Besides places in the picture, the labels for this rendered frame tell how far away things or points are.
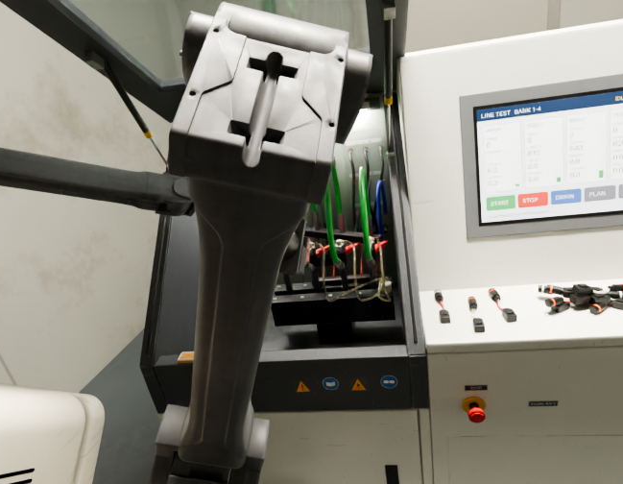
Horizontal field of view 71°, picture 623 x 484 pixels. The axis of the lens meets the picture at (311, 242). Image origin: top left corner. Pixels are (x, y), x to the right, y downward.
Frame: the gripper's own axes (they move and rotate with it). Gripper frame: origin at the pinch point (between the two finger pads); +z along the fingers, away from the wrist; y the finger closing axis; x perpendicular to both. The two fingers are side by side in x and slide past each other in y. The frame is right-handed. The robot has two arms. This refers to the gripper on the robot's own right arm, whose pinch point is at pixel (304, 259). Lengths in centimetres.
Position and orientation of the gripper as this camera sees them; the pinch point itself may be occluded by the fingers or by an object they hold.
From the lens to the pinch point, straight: 86.3
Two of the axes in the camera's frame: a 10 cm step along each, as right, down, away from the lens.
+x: -9.1, -0.2, 4.1
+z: 3.8, 3.2, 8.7
